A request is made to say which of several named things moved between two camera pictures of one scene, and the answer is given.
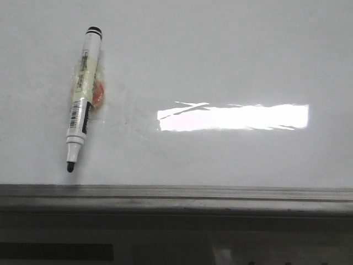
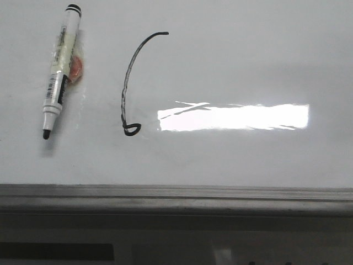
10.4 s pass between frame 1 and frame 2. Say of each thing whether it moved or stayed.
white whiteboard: stayed
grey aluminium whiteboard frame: stayed
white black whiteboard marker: moved
